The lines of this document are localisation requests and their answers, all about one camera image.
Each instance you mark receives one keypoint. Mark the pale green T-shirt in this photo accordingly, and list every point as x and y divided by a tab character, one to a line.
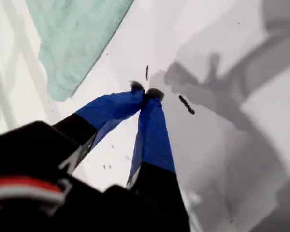
75	46

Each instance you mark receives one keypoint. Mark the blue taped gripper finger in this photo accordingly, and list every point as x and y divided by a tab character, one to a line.
106	108
153	135

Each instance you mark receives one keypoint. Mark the small black scrap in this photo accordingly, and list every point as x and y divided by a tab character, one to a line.
186	104
147	72

